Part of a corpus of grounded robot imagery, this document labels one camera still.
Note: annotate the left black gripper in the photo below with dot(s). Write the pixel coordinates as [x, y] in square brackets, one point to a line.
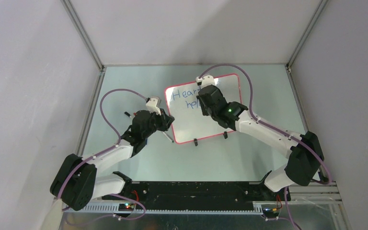
[166, 120]

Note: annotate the green capped marker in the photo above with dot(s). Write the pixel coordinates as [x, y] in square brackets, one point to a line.
[168, 136]

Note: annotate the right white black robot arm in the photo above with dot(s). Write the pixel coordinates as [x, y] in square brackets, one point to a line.
[303, 152]

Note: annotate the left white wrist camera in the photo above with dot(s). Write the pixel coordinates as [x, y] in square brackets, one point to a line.
[152, 105]

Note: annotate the grey slotted cable duct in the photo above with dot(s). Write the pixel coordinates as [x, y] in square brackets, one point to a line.
[120, 208]

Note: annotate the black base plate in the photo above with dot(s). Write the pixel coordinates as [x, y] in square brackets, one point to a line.
[219, 195]

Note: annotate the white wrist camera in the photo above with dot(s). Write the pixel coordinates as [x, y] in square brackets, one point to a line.
[152, 105]
[205, 81]

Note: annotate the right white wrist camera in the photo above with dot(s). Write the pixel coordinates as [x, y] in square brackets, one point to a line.
[205, 81]

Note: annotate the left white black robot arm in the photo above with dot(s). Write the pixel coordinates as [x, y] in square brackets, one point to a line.
[78, 180]

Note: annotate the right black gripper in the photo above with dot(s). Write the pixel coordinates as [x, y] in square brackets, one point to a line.
[203, 109]

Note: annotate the pink framed whiteboard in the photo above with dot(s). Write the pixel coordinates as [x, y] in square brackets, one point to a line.
[182, 104]

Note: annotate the black capped marker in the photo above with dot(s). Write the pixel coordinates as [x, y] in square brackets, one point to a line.
[128, 114]

